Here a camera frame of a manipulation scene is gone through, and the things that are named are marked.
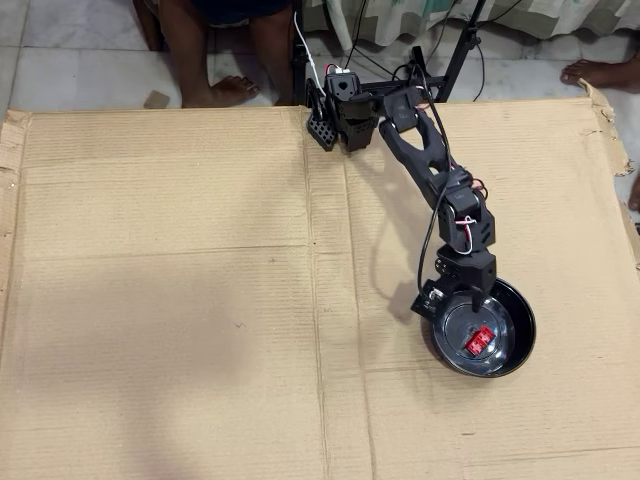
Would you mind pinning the bare foot with toes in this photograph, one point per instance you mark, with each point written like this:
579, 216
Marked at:
600, 75

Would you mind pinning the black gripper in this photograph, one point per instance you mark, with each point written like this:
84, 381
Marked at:
475, 274

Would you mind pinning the brown wooden chair leg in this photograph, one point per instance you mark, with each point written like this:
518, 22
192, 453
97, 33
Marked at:
150, 27

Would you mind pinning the person right bare leg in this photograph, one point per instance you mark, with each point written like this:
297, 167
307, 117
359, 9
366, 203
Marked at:
192, 50

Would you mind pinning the dark blue shorts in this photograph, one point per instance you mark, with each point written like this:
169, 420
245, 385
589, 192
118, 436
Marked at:
240, 10

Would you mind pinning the small cardboard scrap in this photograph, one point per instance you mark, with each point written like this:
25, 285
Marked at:
156, 99

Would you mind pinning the black metal stand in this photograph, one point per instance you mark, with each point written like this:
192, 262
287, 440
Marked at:
462, 50

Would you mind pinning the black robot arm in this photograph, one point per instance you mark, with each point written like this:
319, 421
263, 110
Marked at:
425, 150

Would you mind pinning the black wrist camera board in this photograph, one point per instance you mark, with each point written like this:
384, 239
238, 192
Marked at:
425, 302

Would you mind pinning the person left bare leg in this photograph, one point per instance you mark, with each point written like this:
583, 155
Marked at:
272, 55

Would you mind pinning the black shiny bowl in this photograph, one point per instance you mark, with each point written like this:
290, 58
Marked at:
520, 325

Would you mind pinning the bare foot edge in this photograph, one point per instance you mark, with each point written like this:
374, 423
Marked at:
635, 195

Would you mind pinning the white plastic chair leg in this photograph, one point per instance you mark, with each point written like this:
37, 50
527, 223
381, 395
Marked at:
340, 27

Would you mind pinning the brown corrugated cardboard sheet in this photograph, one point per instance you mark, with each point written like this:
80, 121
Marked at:
150, 300

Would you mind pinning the red lego block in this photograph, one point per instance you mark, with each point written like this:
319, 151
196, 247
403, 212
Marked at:
480, 340

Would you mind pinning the black perforated clamp plate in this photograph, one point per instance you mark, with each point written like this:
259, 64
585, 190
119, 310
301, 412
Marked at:
320, 131

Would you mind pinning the person bare leg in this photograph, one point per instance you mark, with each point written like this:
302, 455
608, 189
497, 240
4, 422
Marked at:
192, 50
272, 55

